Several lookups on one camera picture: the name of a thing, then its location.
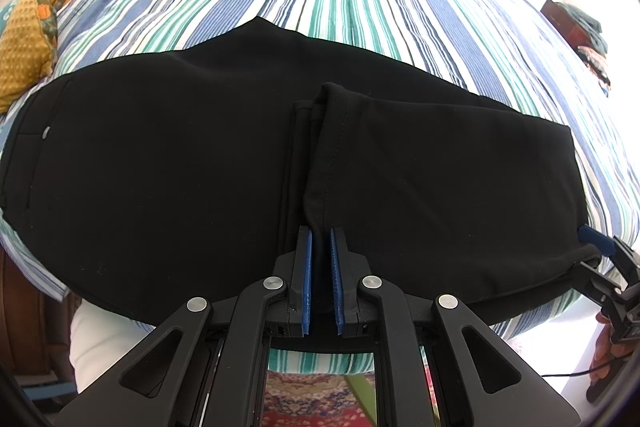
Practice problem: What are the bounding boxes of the black pants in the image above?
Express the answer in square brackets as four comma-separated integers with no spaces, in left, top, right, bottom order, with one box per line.
[1,18,600,325]

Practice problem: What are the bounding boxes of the person right hand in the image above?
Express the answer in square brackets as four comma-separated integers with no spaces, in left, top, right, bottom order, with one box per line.
[590,312,639,383]

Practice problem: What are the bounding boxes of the red patterned rug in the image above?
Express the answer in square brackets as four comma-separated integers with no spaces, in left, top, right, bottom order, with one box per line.
[260,371,376,426]

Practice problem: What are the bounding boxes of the pile of colourful clothes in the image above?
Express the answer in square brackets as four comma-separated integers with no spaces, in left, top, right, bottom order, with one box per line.
[576,46,612,98]

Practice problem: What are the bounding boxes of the grey-blue cloth on dresser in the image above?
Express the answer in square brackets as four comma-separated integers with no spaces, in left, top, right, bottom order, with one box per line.
[558,2,608,56]

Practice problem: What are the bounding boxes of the dark wooden dresser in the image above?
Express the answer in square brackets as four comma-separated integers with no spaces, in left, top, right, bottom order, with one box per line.
[541,0,590,49]

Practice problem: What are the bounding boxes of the white bed base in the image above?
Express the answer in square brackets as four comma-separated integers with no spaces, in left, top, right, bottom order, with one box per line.
[70,300,154,393]

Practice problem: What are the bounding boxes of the striped blue green bedspread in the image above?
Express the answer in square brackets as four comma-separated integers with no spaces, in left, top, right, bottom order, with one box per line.
[1,0,639,239]

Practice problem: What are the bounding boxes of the orange floral blanket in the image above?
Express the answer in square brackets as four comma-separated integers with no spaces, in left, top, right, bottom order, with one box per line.
[0,0,224,115]

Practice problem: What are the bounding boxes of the teal patterned pillow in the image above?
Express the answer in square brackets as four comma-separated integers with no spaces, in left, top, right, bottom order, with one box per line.
[0,0,18,25]

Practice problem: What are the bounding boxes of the black cable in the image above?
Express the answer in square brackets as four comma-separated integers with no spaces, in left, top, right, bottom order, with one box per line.
[539,368,594,381]

